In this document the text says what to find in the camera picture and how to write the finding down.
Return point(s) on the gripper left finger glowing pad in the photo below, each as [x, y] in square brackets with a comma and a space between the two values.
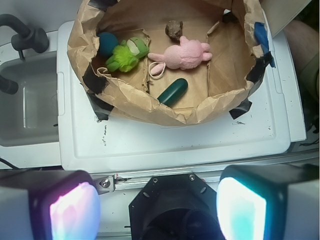
[48, 205]

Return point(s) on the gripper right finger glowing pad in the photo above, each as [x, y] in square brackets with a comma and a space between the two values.
[269, 202]

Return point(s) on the dark green plastic pickle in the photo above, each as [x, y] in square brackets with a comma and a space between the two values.
[174, 92]

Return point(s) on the person's forearm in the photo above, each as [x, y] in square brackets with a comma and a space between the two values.
[304, 44]

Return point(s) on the white plastic lid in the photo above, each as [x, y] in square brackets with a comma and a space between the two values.
[274, 121]

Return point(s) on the grey sink basin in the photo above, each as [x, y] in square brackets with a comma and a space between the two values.
[30, 116]

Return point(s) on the black faucet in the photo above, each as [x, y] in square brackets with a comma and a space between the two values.
[25, 37]

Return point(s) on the pink plush bunny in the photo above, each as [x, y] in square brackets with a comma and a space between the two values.
[189, 54]

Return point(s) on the green plush frog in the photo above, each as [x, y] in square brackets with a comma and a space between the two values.
[127, 55]

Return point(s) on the brown paper bag bin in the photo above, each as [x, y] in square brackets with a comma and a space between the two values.
[236, 30]

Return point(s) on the dark teal ball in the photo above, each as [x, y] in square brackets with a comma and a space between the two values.
[107, 42]

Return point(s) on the brown rock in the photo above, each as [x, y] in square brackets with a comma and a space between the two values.
[174, 29]

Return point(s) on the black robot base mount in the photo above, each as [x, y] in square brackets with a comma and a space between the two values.
[175, 207]

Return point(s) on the aluminium rail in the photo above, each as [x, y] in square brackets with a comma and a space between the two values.
[209, 172]

